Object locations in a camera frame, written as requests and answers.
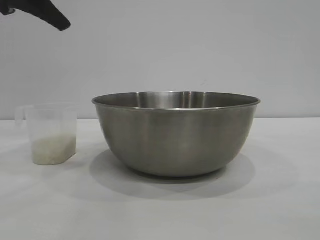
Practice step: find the white uncooked rice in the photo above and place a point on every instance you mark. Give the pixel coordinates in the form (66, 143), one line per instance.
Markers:
(53, 150)

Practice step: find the stainless steel mixing bowl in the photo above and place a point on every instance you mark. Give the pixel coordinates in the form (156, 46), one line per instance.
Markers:
(175, 140)

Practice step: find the clear plastic measuring cup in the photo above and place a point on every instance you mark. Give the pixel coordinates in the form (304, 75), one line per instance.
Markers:
(50, 120)

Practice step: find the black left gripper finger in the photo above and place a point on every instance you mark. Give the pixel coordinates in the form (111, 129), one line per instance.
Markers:
(45, 12)

